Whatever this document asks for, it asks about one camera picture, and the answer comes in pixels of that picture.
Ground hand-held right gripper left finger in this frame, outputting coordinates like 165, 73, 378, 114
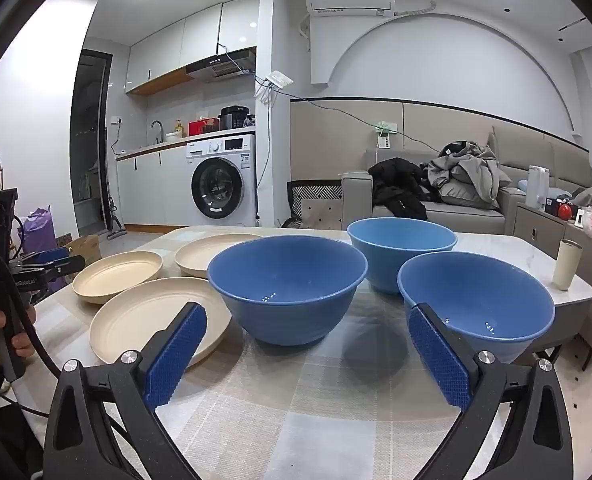
43, 301, 209, 480

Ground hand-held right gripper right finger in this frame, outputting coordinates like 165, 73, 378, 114
407, 302, 574, 480

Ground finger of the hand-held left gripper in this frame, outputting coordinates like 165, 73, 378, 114
38, 255, 86, 283
23, 249, 72, 267

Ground beige plate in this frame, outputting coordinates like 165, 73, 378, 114
89, 277, 232, 371
72, 251, 164, 305
174, 233, 267, 279

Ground blue bowl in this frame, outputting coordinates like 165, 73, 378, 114
207, 235, 368, 347
397, 251, 556, 366
347, 218, 458, 295

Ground cardboard box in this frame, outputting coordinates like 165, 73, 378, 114
56, 234, 102, 266

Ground purple bag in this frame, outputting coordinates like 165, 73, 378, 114
18, 206, 57, 256

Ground upright vacuum cleaner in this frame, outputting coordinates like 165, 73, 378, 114
107, 195, 127, 240

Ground black framed glass door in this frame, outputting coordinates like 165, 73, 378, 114
70, 49, 114, 235

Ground white kitchen counter cabinet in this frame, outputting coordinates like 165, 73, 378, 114
115, 142, 192, 228

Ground marble coffee table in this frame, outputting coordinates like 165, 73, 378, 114
448, 234, 592, 361

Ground checkered tablecloth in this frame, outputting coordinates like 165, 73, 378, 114
11, 226, 517, 480

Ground grey sofa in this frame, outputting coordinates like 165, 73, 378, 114
341, 125, 592, 236

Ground beige tumbler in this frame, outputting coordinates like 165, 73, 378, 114
552, 239, 583, 292

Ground grey side cabinet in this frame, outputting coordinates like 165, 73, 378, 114
513, 202, 592, 351

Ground white washing machine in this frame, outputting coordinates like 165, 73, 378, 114
185, 133, 258, 228

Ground black jacket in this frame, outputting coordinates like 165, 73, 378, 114
368, 157, 429, 221

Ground grey clothes pile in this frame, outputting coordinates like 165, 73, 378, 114
426, 141, 512, 211

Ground red box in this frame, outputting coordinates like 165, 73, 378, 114
188, 119, 220, 137

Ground black patterned cushion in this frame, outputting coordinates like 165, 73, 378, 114
287, 180, 344, 228

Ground black pressure cooker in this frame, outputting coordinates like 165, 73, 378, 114
219, 105, 251, 131

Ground white upper cabinets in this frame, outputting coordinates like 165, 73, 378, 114
125, 0, 262, 96

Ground range hood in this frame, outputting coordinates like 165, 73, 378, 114
186, 50, 257, 81

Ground white air conditioner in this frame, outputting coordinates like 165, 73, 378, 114
305, 0, 396, 19

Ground black cable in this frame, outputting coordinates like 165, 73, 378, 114
0, 212, 127, 441

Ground white wall socket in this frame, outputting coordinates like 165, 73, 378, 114
376, 121, 397, 149

